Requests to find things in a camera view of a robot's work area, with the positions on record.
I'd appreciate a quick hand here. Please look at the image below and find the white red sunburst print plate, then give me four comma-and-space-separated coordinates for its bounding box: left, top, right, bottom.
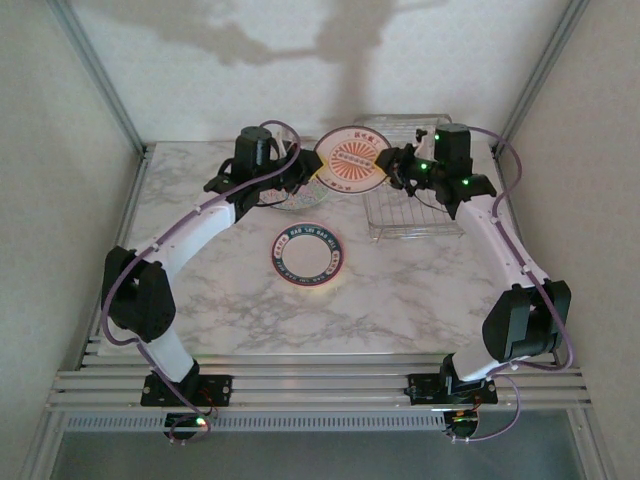
313, 126, 394, 194

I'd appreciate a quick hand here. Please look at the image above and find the colourful sprinkle print plate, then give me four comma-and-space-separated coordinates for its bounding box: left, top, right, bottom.
259, 177, 332, 215

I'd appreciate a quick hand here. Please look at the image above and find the black arm base mounting plate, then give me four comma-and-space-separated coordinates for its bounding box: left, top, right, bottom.
141, 372, 235, 409
406, 371, 499, 407

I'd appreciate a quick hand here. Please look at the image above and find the controller board with green light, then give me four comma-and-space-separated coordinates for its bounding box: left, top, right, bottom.
163, 412, 212, 444
443, 409, 482, 442

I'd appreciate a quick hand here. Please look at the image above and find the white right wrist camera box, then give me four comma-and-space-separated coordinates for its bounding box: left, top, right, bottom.
413, 127, 437, 157

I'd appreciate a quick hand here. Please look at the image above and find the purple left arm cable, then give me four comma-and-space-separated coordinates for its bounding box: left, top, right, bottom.
99, 118, 304, 446

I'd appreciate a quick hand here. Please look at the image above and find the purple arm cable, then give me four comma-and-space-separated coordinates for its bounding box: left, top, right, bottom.
449, 125, 576, 445
99, 118, 304, 446

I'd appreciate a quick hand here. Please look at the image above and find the wire dish rack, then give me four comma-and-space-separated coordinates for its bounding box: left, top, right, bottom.
352, 113, 464, 243

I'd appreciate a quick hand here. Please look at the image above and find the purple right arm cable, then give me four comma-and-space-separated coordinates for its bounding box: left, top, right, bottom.
449, 125, 576, 445

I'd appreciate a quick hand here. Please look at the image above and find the aluminium frame post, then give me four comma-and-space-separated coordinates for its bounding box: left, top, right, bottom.
46, 0, 150, 157
499, 0, 592, 151

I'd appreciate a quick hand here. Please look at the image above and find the aluminium frame side rail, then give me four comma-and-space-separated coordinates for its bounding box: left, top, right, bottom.
79, 152, 152, 354

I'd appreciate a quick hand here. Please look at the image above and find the aluminium base rail beam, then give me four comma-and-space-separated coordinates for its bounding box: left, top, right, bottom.
42, 337, 596, 414

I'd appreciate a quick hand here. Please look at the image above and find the grey slotted cable duct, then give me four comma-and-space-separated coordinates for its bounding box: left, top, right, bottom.
63, 412, 447, 434

